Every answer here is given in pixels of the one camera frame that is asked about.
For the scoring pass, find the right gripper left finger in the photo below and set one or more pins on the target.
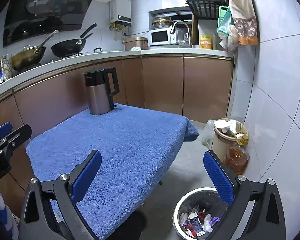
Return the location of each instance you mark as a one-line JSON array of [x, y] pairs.
[[82, 176]]

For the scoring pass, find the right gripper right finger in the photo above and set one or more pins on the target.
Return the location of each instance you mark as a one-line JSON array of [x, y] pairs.
[[221, 176]]

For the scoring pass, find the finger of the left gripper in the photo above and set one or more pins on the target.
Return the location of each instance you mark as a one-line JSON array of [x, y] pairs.
[[18, 136], [5, 129]]

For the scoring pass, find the purple candy wrapper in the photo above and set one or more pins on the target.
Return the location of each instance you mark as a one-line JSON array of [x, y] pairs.
[[209, 222]]

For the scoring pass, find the round metal trash bin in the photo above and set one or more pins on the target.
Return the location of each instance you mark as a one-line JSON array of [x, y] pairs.
[[204, 201]]

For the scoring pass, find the beige trash bin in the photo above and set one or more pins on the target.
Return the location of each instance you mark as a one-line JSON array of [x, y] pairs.
[[227, 132]]

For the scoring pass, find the brown kitchen cabinets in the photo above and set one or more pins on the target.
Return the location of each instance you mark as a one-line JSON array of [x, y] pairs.
[[194, 84]]

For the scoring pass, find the blue gloved left hand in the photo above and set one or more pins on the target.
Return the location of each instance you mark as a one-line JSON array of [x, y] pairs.
[[7, 220]]

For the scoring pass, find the cooking oil bottle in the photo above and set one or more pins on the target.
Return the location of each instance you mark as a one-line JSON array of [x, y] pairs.
[[237, 156]]

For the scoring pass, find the blue towel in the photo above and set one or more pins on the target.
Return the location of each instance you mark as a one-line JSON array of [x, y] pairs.
[[137, 145]]

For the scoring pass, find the glass jar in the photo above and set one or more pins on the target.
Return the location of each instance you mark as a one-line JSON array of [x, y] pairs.
[[6, 67]]

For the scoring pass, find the brass wok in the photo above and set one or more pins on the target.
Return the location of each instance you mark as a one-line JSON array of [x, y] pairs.
[[30, 55]]

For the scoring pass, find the brown electric kettle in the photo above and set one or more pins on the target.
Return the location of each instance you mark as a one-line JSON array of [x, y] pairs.
[[101, 86]]

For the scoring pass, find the black frying pan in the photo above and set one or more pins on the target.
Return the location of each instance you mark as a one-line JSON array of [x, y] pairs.
[[72, 47]]

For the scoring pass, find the black range hood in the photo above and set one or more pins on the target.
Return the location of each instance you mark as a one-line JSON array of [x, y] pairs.
[[29, 18]]

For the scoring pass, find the yellow detergent bottle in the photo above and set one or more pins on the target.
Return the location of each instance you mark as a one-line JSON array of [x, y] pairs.
[[205, 41]]

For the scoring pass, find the brown rice cooker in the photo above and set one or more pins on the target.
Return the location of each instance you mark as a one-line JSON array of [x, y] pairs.
[[141, 42]]

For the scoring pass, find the white microwave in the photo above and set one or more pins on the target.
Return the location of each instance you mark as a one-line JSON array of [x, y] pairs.
[[162, 37]]

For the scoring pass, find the white water heater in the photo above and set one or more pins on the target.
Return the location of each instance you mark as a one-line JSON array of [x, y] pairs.
[[120, 12]]

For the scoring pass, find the chrome faucet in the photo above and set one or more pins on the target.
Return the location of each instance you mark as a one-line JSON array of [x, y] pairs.
[[180, 34]]

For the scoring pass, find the floral apron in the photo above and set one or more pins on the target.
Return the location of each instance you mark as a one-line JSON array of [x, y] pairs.
[[245, 21]]

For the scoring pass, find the steel pot with lid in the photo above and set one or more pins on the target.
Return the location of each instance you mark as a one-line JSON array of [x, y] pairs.
[[163, 21]]

